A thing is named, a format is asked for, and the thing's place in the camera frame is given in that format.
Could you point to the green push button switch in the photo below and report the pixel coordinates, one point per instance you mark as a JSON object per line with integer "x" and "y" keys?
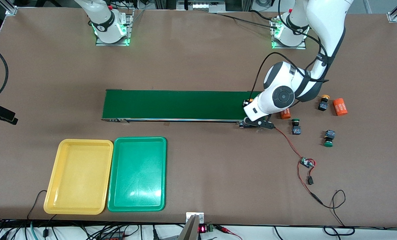
{"x": 296, "y": 129}
{"x": 329, "y": 135}

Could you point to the silver mount bracket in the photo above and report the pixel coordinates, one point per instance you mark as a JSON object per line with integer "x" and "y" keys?
{"x": 189, "y": 215}

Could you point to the red clip lead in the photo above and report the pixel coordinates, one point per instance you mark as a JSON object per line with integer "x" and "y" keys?
{"x": 226, "y": 230}

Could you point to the green plastic tray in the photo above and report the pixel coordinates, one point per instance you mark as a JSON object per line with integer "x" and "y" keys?
{"x": 137, "y": 176}

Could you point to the green conveyor belt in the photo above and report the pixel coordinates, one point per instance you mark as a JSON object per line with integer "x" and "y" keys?
{"x": 185, "y": 105}

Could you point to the black inline connector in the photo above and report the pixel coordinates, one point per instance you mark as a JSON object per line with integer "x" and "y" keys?
{"x": 317, "y": 198}

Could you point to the yellow plastic tray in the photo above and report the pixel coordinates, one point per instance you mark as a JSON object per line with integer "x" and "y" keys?
{"x": 78, "y": 180}

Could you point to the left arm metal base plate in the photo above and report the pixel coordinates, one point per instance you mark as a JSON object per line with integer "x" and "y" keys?
{"x": 288, "y": 47}

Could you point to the black connector with short lead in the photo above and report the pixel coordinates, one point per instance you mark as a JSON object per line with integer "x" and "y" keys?
{"x": 310, "y": 181}

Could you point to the white electronics box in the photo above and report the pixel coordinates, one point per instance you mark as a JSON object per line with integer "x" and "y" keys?
{"x": 201, "y": 6}

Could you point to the small blue circuit board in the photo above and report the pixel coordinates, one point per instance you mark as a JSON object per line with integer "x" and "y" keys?
{"x": 306, "y": 162}

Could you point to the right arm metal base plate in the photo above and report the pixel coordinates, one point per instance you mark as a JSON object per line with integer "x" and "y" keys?
{"x": 112, "y": 44}

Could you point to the orange cylindrical battery cell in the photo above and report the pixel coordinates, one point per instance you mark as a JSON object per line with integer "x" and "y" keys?
{"x": 340, "y": 107}
{"x": 285, "y": 115}

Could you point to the yellow push button switch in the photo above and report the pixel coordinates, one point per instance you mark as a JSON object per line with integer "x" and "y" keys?
{"x": 250, "y": 100}
{"x": 323, "y": 106}

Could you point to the grey metal camera pole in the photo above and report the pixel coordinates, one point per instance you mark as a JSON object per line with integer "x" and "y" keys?
{"x": 189, "y": 231}

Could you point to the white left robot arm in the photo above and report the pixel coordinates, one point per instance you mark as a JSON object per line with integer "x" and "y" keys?
{"x": 328, "y": 20}

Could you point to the red digit display module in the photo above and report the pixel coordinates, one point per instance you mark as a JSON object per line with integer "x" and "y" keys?
{"x": 202, "y": 229}

